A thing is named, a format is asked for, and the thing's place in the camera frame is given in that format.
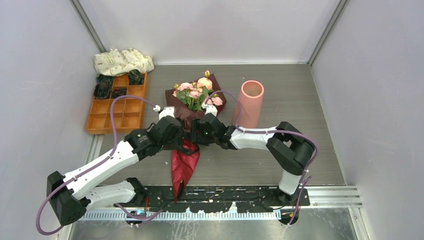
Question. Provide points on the cream patterned cloth bag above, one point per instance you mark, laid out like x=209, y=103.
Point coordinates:
x=119, y=62

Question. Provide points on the orange compartment tray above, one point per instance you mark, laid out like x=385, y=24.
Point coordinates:
x=127, y=111

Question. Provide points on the aluminium rail frame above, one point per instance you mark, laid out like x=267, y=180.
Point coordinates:
x=333, y=213

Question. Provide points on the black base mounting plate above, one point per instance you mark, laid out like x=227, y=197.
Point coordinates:
x=219, y=199

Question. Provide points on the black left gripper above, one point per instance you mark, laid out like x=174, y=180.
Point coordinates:
x=177, y=143

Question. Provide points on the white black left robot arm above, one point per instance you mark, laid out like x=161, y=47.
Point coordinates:
x=76, y=192

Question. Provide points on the pink flower bouquet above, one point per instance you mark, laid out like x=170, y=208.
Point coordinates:
x=194, y=95

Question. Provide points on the black ribbon gold lettering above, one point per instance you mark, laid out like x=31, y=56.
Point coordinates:
x=187, y=147

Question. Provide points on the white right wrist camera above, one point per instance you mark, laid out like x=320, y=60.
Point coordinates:
x=209, y=109

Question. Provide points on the pink cylindrical vase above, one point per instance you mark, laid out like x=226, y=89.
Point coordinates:
x=250, y=98

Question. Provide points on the dark rolled fabric top left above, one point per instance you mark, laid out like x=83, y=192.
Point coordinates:
x=105, y=78

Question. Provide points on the dark rolled fabric middle left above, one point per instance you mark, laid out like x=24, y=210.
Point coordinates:
x=102, y=91

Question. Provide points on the dark rolled fabric top right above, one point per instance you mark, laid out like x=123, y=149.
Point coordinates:
x=135, y=77

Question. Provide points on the dark rolled fabric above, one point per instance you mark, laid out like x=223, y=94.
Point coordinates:
x=102, y=91
x=105, y=78
x=135, y=77
x=118, y=92

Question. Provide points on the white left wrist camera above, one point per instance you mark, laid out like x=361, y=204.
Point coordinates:
x=164, y=112

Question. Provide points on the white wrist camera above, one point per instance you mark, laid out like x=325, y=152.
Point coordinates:
x=164, y=112
x=209, y=109

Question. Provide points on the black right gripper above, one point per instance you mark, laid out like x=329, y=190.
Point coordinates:
x=196, y=126

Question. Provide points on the maroon and red wrapping paper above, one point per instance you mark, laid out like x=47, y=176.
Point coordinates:
x=182, y=165

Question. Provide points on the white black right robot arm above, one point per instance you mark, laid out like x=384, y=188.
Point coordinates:
x=292, y=150

